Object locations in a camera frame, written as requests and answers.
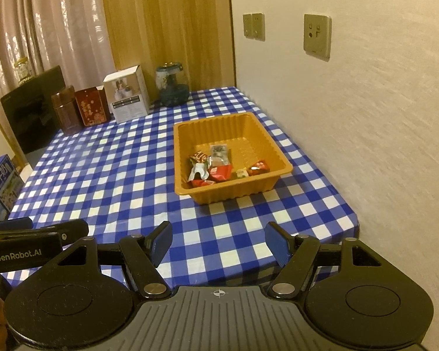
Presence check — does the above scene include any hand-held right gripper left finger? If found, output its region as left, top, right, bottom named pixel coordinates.
left=56, top=221, right=173, bottom=298

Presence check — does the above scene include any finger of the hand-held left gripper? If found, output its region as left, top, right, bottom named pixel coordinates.
left=0, top=217, right=33, bottom=232
left=0, top=219, right=89, bottom=245

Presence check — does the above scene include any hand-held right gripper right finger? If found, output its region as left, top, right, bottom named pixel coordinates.
left=264, top=221, right=383, bottom=298

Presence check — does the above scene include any red patterned candy packet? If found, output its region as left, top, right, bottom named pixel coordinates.
left=248, top=160, right=270, bottom=176

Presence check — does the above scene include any plain red square candy packet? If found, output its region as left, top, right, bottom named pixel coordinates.
left=208, top=164, right=235, bottom=183

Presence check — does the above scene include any clear seed bar packet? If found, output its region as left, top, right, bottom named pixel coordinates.
left=208, top=144, right=230, bottom=165

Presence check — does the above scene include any orange plastic tray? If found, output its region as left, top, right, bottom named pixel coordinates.
left=173, top=113, right=293, bottom=205

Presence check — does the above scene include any blue milk carton box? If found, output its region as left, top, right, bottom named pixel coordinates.
left=0, top=154, right=24, bottom=213

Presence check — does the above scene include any blue checked tablecloth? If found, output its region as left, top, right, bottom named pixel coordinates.
left=2, top=87, right=360, bottom=289

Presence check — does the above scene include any black monitor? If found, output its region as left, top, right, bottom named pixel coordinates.
left=0, top=66, right=66, bottom=154

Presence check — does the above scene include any brown cylindrical tin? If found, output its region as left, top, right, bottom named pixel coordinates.
left=51, top=85, right=83, bottom=136

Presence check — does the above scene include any red square tin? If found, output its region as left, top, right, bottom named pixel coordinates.
left=75, top=86, right=110, bottom=128

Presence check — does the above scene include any white cardboard box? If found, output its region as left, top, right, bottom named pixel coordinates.
left=103, top=65, right=150, bottom=124

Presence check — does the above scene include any small jar with yellow lid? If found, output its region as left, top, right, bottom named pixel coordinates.
left=14, top=57, right=33, bottom=83

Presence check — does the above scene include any glass jar with dark contents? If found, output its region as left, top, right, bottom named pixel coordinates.
left=155, top=63, right=189, bottom=108

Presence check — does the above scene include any pale pink curtain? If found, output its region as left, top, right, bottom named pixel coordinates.
left=0, top=0, right=114, bottom=118

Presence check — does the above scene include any beige wall socket plate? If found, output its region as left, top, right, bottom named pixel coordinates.
left=303, top=14, right=332, bottom=59

